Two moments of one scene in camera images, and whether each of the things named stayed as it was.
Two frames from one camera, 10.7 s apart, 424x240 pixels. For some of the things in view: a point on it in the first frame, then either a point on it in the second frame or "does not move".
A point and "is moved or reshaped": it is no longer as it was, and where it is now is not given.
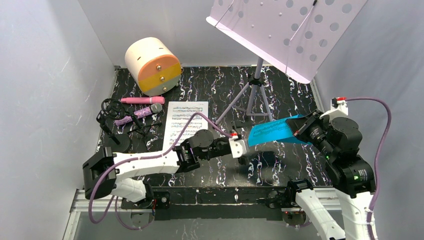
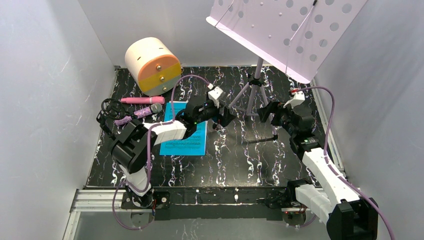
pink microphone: (151, 100) does not move
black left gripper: (244, 157) → (218, 113)
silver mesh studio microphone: (155, 108) does not move
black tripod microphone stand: (141, 128) is moved or reshaped
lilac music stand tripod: (300, 35) does not move
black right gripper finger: (298, 125) → (264, 113)
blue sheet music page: (273, 130) → (195, 145)
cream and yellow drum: (155, 68) does not move
